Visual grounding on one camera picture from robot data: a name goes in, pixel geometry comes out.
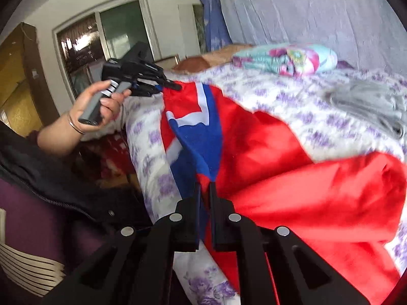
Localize red blue white pants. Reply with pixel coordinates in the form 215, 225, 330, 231
161, 83, 406, 304

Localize person left forearm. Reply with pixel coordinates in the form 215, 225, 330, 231
37, 112, 84, 158

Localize person left hand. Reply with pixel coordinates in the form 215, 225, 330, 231
69, 81, 131, 134

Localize brown pillow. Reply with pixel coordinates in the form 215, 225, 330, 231
172, 44, 252, 74

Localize blue patterned fabric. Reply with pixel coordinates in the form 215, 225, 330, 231
200, 0, 232, 52

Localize black jacket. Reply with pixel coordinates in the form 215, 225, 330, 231
0, 120, 153, 305

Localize wooden wardrobe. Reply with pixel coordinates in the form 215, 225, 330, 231
0, 23, 59, 136

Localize folded floral teal quilt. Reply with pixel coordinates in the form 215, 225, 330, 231
232, 43, 338, 77

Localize purple floral bed sheet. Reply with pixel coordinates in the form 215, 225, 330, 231
122, 63, 407, 305

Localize folded grey pants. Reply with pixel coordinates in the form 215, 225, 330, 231
324, 80, 406, 140

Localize window with white frame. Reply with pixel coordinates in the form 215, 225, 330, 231
52, 0, 162, 100

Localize silver bracelet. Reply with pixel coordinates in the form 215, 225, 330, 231
66, 111, 86, 135

